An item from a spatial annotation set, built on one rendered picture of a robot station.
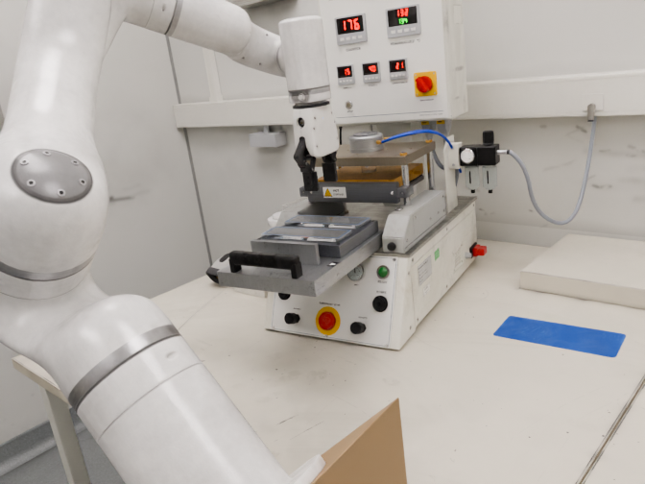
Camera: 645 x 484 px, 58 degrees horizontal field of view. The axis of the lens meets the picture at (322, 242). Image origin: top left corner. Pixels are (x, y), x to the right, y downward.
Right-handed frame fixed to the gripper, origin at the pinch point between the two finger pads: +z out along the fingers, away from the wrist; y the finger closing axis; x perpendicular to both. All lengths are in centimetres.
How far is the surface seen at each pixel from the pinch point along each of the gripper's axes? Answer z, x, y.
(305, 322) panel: 30.9, 5.4, -5.4
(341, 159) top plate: -1.4, 1.7, 12.4
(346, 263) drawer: 12.9, -11.1, -13.0
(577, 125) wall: 1, -41, 62
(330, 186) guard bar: 4.5, 4.6, 11.1
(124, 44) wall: -38, 133, 76
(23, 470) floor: 109, 142, -9
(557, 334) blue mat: 34, -44, 9
